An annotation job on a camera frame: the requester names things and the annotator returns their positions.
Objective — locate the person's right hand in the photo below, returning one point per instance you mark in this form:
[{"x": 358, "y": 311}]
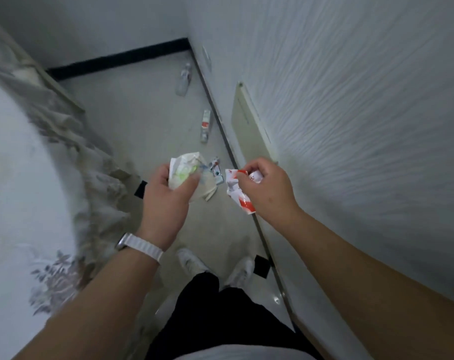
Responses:
[{"x": 270, "y": 194}]

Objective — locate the person's left hand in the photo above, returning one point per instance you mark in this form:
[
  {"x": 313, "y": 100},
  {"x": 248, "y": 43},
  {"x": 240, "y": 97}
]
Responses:
[{"x": 163, "y": 213}]

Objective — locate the person's left thumb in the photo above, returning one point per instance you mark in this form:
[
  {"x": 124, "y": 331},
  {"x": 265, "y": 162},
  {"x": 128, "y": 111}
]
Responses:
[{"x": 187, "y": 182}]

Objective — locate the person's right fingers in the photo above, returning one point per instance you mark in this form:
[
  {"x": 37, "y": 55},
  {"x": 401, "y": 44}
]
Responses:
[{"x": 253, "y": 172}]

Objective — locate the white paper wrapper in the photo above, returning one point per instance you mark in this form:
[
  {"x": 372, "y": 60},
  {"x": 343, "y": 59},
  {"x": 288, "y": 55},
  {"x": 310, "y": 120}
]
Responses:
[{"x": 187, "y": 174}]

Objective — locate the red white packet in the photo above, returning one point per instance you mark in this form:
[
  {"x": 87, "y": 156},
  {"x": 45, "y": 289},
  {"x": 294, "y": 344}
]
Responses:
[{"x": 240, "y": 191}]

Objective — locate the person's right forearm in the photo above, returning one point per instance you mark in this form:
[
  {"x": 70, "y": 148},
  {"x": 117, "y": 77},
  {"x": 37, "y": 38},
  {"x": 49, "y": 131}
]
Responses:
[{"x": 373, "y": 292}]

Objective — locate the person's left forearm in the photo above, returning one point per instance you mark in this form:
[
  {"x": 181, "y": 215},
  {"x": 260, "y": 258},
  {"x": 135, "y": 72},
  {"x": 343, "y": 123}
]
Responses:
[{"x": 95, "y": 303}]

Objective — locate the small blue white packet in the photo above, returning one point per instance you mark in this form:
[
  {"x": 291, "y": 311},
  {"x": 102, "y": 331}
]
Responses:
[{"x": 216, "y": 171}]

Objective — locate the red white small box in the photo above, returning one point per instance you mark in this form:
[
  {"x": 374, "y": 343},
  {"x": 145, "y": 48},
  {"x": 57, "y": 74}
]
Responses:
[{"x": 205, "y": 125}]

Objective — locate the white wristwatch band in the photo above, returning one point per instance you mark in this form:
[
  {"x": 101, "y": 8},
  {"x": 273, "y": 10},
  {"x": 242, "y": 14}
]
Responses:
[{"x": 140, "y": 245}]

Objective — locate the person's white left shoe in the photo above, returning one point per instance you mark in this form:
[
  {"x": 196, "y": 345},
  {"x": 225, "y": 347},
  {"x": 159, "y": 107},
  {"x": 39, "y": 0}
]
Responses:
[{"x": 191, "y": 263}]

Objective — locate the person's white shoe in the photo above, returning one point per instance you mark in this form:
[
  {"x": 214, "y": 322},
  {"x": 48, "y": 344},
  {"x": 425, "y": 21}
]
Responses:
[
  {"x": 240, "y": 272},
  {"x": 191, "y": 263}
]

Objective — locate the person's white right shoe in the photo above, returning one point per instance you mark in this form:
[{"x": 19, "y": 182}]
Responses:
[{"x": 240, "y": 272}]

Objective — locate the clear plastic bottle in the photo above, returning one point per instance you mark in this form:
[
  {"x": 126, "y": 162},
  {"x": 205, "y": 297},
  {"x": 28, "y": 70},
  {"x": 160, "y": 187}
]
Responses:
[{"x": 183, "y": 79}]

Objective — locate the person's black trousers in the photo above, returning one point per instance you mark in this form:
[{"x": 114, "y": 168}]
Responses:
[{"x": 219, "y": 318}]

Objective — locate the black baseboard strip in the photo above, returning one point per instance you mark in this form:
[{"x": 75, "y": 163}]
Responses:
[{"x": 118, "y": 59}]

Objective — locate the floral white bedspread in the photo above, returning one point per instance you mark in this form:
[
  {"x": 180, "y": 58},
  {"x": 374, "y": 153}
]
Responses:
[{"x": 35, "y": 183}]

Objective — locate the beige wall panel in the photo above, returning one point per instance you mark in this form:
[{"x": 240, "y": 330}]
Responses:
[{"x": 251, "y": 127}]

